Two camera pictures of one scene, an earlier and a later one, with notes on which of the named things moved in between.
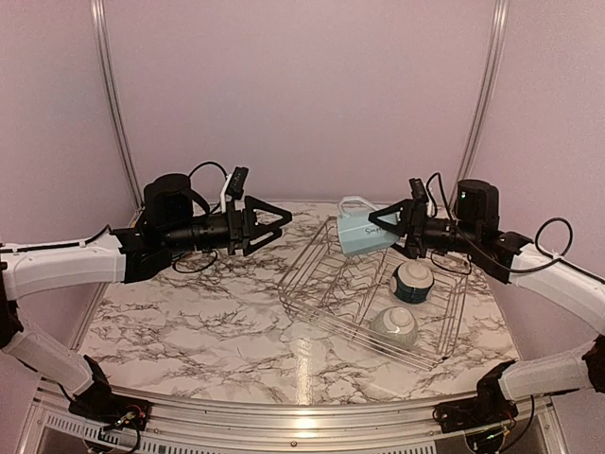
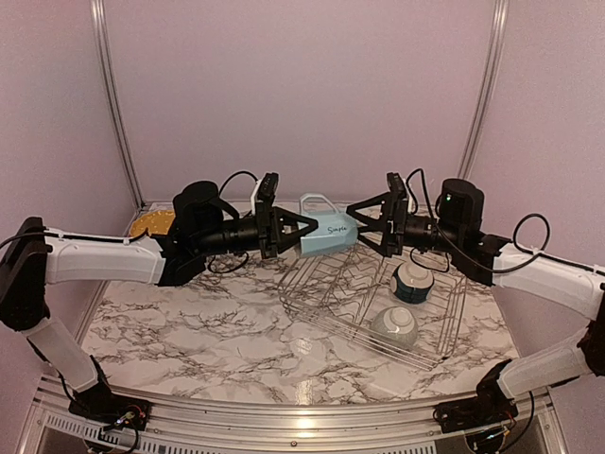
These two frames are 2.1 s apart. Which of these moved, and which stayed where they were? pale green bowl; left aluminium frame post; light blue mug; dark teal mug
Moved: light blue mug
Stayed: dark teal mug; left aluminium frame post; pale green bowl
